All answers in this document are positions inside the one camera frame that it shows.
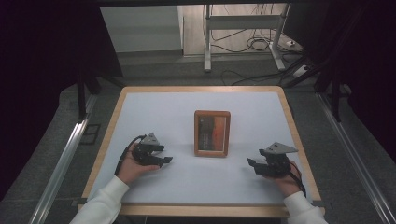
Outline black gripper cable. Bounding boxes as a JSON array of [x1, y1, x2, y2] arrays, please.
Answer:
[[288, 161, 308, 199], [113, 133, 148, 177]]

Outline white power strip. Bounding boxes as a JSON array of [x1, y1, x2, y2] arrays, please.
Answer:
[[291, 63, 313, 78]]

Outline black floor grate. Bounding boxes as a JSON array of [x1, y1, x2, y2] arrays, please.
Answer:
[[79, 123, 102, 146]]

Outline white metal desk frame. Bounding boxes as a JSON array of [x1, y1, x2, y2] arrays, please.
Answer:
[[203, 3, 291, 73]]

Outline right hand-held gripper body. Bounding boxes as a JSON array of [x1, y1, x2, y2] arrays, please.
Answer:
[[258, 141, 299, 179]]

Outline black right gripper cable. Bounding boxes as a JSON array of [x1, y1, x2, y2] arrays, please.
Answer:
[[288, 161, 308, 199]]

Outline person's right hand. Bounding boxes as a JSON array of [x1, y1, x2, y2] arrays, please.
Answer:
[[263, 160, 302, 198]]

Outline black floor cables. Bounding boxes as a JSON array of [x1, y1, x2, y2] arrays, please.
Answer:
[[210, 3, 309, 87]]

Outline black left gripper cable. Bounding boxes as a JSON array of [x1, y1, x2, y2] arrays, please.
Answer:
[[113, 133, 148, 177]]

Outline metal floor rail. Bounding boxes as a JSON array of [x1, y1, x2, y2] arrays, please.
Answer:
[[315, 92, 396, 224], [28, 92, 98, 224]]

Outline person's left hand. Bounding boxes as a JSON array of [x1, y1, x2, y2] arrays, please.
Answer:
[[116, 150, 162, 187]]

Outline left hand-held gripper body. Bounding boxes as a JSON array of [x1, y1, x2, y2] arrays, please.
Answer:
[[131, 132, 166, 166]]

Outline dark curtain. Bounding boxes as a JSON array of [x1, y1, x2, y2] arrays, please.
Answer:
[[0, 0, 124, 202], [283, 0, 396, 155]]

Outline black metal stand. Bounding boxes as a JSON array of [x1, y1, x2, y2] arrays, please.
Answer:
[[76, 59, 126, 123], [281, 3, 368, 123]]

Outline wooden picture frame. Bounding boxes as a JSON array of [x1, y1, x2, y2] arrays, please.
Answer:
[[193, 109, 232, 158]]

